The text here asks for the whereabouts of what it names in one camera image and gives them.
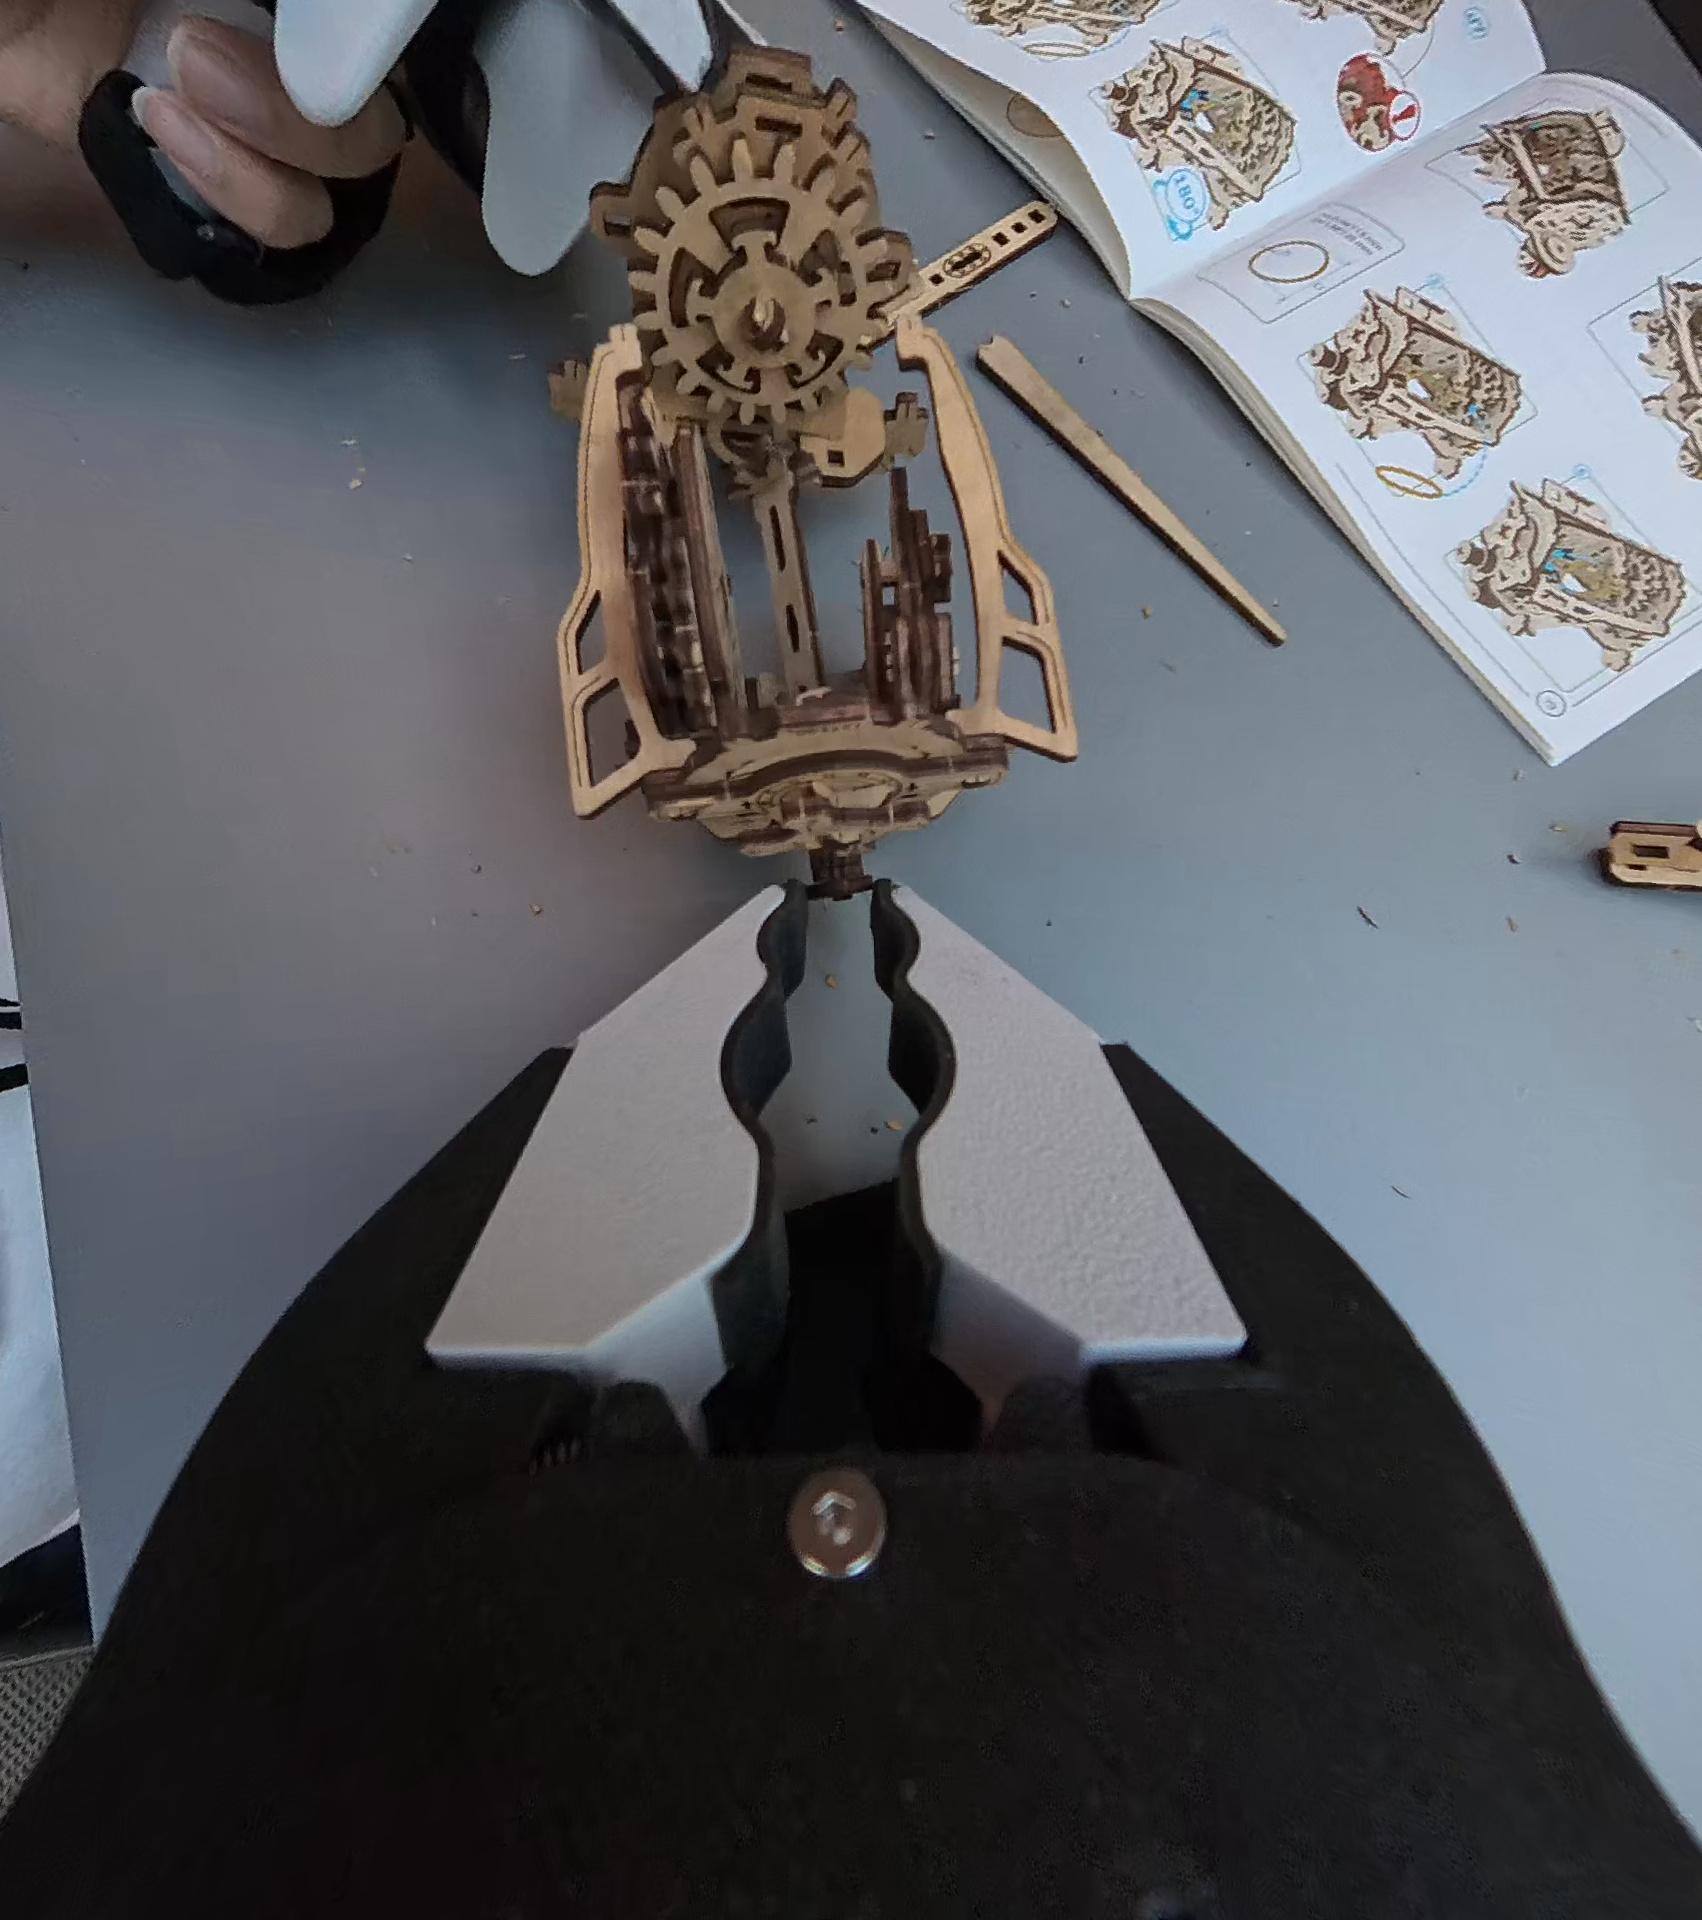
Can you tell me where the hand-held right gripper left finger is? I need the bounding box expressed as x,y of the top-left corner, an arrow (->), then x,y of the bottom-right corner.
423,882 -> 812,1450

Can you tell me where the person's left hand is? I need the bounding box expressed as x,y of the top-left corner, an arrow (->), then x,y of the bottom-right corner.
0,0 -> 392,252

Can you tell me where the open instruction booklet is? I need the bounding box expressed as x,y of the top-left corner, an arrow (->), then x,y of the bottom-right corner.
850,0 -> 1702,767

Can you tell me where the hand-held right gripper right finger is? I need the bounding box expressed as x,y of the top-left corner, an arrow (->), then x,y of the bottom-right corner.
872,882 -> 1254,1434

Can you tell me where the grey desk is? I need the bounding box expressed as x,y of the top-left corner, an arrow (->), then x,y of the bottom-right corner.
0,0 -> 1702,1920

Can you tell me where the pointed wooden stick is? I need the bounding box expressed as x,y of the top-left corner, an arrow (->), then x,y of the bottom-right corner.
974,331 -> 1288,648

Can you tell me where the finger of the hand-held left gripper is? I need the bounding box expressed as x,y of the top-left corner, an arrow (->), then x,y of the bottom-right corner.
478,0 -> 769,282
272,0 -> 418,134

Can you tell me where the wooden gear mechanical model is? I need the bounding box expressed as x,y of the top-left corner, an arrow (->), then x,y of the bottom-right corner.
553,44 -> 1077,902

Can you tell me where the slotted wooden strip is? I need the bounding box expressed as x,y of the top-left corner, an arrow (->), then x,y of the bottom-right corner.
918,197 -> 1060,320

